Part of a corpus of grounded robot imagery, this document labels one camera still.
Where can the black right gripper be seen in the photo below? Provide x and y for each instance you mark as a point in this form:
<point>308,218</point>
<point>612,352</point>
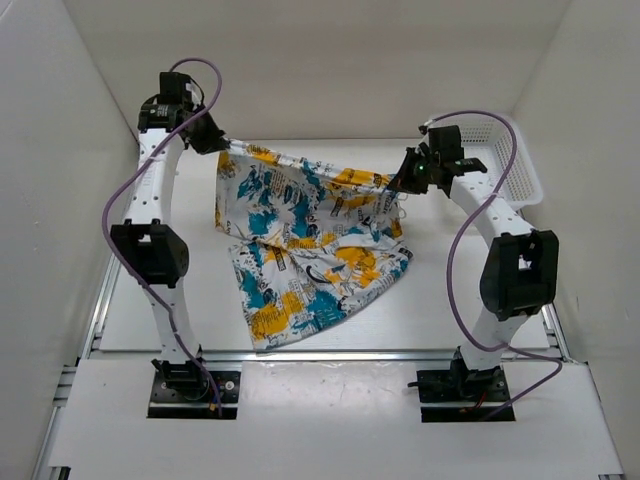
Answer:
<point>404,182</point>

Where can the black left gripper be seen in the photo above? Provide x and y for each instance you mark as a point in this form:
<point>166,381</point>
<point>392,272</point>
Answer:
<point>213,141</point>

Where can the white printed patterned shorts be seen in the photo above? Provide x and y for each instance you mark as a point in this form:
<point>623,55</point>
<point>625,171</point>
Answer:
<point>316,243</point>

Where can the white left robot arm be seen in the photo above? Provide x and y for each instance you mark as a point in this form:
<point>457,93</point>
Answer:
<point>144,241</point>

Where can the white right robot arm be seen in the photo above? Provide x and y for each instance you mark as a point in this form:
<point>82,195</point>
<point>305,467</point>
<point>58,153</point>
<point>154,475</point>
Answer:
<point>519,276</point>

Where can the white perforated plastic basket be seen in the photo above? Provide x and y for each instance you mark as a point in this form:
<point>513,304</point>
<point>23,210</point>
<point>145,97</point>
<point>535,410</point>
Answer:
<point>493,138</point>

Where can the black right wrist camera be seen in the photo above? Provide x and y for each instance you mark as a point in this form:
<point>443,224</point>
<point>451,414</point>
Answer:
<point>443,150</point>

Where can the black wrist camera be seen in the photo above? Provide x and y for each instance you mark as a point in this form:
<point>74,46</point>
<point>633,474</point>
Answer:
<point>172,95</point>
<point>443,150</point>

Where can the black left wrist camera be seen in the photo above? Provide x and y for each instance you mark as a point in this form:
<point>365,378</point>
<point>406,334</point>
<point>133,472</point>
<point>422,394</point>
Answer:
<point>172,95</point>

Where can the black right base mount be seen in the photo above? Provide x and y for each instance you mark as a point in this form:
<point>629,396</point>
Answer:
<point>444,402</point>

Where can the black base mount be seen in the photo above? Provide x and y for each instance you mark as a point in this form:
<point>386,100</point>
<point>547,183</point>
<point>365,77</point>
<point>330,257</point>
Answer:
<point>182,391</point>
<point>444,402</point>

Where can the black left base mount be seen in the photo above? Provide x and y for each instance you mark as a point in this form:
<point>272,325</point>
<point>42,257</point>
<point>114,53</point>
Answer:
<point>182,391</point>

